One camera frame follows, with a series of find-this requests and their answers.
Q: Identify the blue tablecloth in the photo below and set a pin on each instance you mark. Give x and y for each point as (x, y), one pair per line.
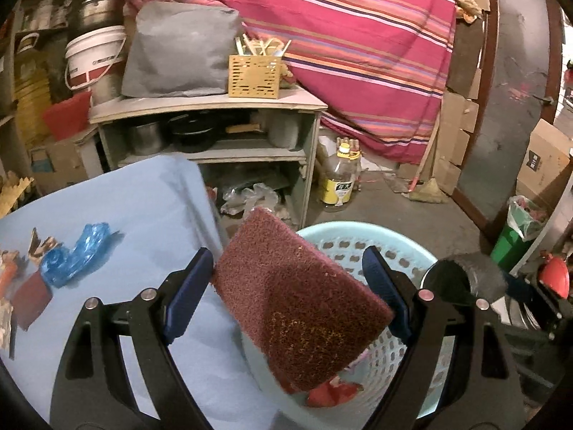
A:
(134, 215)

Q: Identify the yellow egg tray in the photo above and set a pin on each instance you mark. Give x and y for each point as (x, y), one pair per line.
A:
(13, 192)

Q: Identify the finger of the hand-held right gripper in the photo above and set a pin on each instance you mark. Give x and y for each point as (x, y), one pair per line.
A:
(523, 289)

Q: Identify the bunch of chopsticks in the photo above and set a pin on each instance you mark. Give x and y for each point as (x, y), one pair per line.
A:
(259, 47)

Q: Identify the clear plastic bag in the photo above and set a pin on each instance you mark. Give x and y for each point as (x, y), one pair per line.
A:
(250, 197)

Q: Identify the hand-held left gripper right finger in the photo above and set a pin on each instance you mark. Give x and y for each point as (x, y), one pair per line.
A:
(380, 273)

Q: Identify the large maroon scouring pad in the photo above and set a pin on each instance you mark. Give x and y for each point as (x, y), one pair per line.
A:
(304, 300)

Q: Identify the red striped cloth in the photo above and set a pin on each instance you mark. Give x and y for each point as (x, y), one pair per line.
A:
(349, 53)

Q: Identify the red snack packet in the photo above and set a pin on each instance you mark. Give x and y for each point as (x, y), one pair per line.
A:
(331, 394)

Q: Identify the cardboard pieces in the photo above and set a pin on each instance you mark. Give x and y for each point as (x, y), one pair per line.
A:
(456, 116)

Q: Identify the small oil bottle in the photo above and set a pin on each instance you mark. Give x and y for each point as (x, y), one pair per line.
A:
(338, 183)

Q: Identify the small wooden cabinet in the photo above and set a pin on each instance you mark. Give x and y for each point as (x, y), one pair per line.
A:
(215, 103)

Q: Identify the grey fabric cover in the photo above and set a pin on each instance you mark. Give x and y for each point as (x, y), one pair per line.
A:
(179, 53)

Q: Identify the white container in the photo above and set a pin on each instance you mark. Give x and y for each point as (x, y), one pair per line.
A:
(284, 130)

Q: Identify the brown cardboard box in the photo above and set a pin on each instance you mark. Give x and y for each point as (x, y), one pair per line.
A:
(62, 161)

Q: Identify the dark metal door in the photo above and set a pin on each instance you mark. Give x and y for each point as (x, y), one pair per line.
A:
(515, 98)

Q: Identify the small maroon scouring pad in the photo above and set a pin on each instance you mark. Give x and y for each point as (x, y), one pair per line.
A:
(31, 300)

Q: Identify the white plastic bucket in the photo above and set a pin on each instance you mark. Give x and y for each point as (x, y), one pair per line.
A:
(89, 53)

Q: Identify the broom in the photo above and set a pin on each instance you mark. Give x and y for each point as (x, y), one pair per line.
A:
(425, 190)

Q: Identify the black pan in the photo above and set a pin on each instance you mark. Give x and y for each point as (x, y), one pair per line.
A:
(192, 132)

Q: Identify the red round object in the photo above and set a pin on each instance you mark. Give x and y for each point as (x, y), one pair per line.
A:
(555, 275)

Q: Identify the blue plastic wrapper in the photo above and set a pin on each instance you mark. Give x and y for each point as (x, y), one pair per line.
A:
(71, 255)

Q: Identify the green bin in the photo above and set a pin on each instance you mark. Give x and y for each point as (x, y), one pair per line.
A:
(508, 246)

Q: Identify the large steel pot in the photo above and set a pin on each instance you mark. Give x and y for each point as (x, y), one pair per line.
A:
(96, 9)

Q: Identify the dark grey cylinder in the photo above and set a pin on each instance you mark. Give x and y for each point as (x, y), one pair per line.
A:
(474, 273)

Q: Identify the small steel pot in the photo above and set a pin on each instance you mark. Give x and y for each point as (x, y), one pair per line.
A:
(145, 139)

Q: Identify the large yellow oil bottle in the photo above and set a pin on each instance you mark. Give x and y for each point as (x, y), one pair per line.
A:
(31, 98)

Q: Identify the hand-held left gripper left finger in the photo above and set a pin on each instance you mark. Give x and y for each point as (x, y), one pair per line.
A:
(188, 295)

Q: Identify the red basket bowl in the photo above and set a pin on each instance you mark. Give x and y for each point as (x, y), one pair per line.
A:
(67, 116)

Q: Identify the orange packet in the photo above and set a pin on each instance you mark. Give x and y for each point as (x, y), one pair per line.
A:
(6, 275)

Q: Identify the light blue plastic basket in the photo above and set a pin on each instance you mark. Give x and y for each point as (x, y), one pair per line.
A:
(353, 229)

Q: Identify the yellow utensil holder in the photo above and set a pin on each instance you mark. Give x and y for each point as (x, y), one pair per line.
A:
(253, 76)

